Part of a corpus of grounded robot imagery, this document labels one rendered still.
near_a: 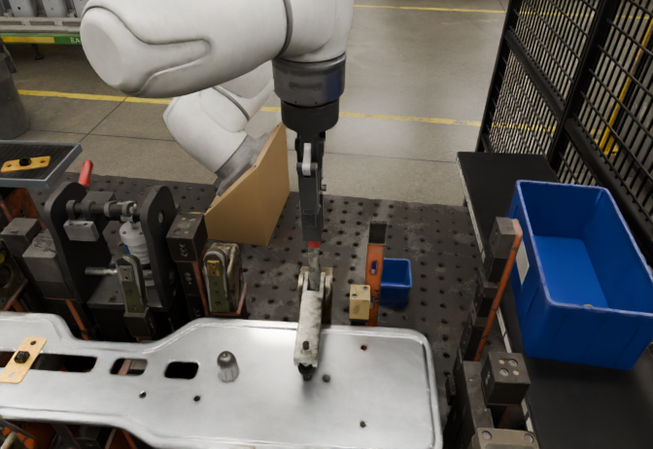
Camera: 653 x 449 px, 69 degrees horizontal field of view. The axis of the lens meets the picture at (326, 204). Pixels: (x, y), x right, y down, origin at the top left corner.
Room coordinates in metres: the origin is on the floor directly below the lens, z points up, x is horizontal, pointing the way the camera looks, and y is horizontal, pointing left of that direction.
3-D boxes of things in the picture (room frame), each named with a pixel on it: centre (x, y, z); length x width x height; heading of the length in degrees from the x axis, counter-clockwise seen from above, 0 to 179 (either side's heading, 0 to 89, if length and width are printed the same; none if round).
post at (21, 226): (0.67, 0.58, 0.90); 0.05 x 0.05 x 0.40; 86
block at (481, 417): (0.39, -0.23, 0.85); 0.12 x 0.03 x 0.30; 176
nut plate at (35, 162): (0.78, 0.59, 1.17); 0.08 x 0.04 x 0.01; 105
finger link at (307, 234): (0.54, 0.02, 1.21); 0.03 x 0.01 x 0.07; 86
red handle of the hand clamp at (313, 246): (0.55, 0.02, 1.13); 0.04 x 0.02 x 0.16; 86
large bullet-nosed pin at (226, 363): (0.42, 0.16, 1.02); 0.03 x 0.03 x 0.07
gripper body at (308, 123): (0.55, 0.02, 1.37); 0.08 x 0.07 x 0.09; 176
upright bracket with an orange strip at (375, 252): (0.56, -0.08, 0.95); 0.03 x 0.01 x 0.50; 86
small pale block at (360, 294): (0.53, -0.06, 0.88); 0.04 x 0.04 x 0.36; 86
